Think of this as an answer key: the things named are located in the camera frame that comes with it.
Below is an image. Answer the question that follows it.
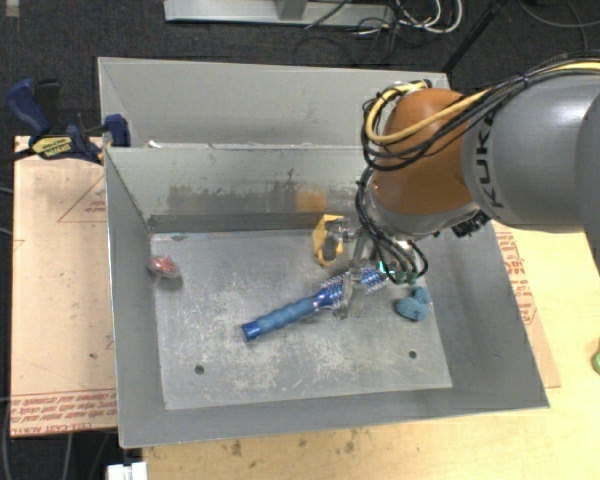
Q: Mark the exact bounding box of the yellow and clear plastic object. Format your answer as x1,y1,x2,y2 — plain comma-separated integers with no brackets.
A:
312,213,355,268

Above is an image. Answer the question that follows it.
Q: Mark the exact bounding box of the blue ribbed handle tool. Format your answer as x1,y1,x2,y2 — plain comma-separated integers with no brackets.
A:
240,266,389,345

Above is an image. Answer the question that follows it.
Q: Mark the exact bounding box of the blue-green cloth toy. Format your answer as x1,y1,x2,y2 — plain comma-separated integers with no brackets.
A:
393,286,433,323

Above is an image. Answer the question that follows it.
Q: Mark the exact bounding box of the brown cardboard board red print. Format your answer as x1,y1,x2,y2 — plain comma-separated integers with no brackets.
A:
9,135,562,439

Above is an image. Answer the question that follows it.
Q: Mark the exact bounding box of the grey metal bin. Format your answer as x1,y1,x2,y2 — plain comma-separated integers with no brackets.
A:
98,56,550,449

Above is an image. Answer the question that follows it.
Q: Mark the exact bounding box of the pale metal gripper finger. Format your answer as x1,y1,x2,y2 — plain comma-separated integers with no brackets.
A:
331,270,354,321
352,273,371,318

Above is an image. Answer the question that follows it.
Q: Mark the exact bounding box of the red spinning top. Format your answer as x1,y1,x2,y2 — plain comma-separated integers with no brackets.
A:
146,254,184,289

